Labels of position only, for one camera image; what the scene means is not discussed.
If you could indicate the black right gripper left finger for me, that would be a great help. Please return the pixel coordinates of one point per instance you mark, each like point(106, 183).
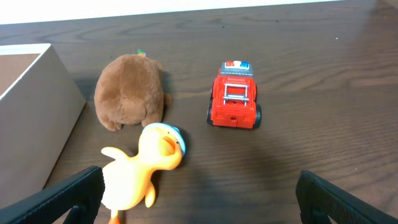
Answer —
point(80, 196)

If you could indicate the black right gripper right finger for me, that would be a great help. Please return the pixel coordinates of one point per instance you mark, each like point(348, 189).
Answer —
point(321, 202)

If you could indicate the yellow rubber duck blue cap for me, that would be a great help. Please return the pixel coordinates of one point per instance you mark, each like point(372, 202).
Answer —
point(127, 179)

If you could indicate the brown plush toy animal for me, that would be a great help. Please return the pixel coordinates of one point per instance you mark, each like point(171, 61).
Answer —
point(129, 91)

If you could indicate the red toy fire truck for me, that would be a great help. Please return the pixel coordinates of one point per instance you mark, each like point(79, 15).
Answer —
point(233, 97)

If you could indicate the white cardboard box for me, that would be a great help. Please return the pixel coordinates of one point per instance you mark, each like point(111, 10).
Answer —
point(40, 104)

